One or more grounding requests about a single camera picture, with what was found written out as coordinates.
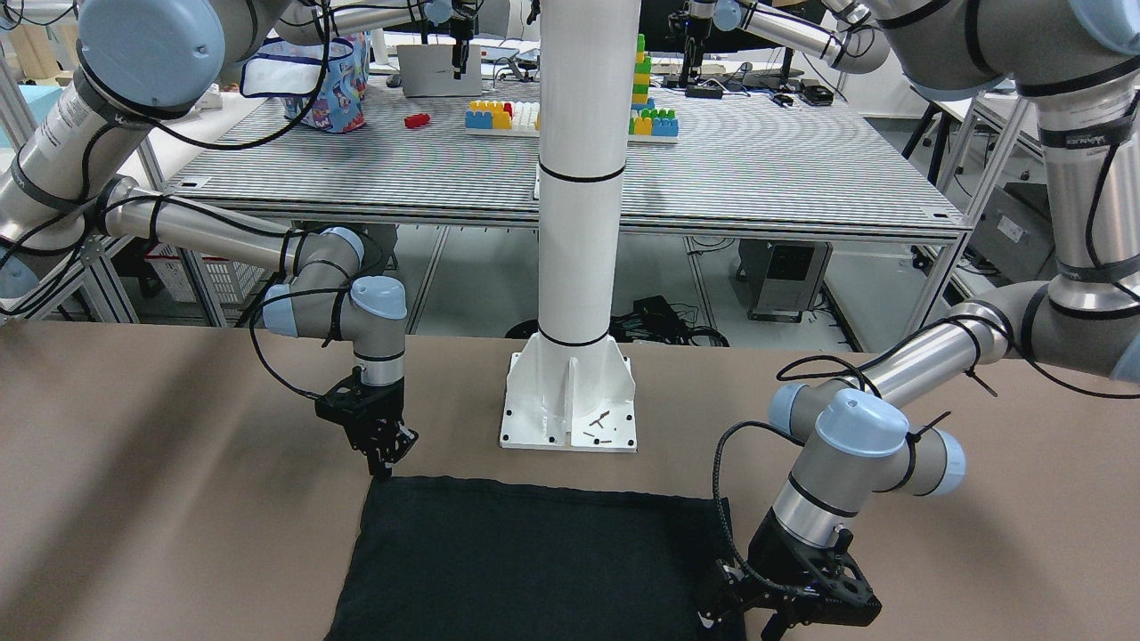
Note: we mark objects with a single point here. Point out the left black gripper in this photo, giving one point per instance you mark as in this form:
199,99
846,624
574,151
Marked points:
773,554

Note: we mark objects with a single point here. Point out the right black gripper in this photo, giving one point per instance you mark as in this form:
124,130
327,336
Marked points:
386,411

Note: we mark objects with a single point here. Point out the black graphic t-shirt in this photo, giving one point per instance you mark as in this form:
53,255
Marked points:
474,559

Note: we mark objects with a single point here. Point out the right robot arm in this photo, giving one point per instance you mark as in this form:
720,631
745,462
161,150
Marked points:
142,64

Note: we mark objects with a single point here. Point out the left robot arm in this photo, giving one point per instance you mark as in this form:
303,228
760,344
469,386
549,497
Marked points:
1076,61

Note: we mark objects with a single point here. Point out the red toy block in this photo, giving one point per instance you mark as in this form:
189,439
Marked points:
413,121

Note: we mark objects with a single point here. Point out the blue patterned bag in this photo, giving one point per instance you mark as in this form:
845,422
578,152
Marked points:
290,72

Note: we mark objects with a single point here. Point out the striped metal work table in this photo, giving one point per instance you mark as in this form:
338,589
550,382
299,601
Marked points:
742,167

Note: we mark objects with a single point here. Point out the colourful toy block set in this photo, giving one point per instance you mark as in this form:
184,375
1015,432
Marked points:
593,88

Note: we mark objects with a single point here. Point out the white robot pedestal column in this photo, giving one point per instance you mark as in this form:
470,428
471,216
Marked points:
571,388

